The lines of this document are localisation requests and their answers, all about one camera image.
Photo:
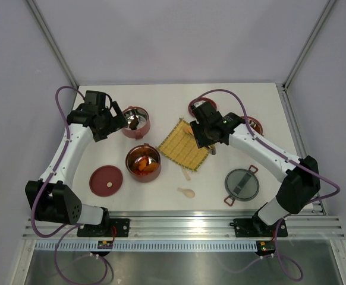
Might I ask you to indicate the red sausage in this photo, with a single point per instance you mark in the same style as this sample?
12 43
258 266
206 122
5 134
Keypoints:
137 172

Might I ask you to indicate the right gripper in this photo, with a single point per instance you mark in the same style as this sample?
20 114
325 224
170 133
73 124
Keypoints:
201 142

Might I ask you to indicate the bamboo woven tray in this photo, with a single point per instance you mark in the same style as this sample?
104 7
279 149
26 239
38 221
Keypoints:
181 147

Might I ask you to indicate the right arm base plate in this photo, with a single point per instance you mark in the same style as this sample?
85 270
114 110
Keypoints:
249 228

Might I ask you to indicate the white slotted cable duct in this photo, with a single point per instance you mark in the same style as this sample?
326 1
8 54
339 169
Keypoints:
150 245

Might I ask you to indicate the back left red steel bowl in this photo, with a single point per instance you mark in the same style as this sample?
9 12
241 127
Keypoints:
144 125

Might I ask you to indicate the salmon slice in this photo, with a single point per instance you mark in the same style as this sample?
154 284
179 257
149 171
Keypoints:
188 130

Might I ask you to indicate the beige spoon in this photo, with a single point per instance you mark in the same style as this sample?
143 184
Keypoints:
189 193

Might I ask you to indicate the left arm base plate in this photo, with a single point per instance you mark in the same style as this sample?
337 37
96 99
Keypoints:
118 227

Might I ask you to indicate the dark chocolate pastry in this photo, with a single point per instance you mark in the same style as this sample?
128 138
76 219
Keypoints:
134 123

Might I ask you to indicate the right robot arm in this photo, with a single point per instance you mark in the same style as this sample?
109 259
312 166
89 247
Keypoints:
298 177

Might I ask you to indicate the aluminium rail frame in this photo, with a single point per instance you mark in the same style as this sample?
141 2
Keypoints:
313 253

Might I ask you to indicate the red steel bowl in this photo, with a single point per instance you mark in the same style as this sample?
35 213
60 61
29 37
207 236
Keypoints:
254 124
135 154
144 125

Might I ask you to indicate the right red steel bowl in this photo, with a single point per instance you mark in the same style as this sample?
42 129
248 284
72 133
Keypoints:
254 124

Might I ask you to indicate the fried chicken piece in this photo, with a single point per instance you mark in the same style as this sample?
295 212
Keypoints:
151 167

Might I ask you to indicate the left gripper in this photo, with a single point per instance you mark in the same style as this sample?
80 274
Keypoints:
115 125

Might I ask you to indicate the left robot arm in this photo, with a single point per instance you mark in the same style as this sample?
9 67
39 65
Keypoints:
51 198

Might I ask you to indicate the front red steel bowl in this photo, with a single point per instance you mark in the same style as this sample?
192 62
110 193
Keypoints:
135 154

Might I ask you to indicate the metal tongs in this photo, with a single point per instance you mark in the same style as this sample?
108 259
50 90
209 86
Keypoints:
211 149

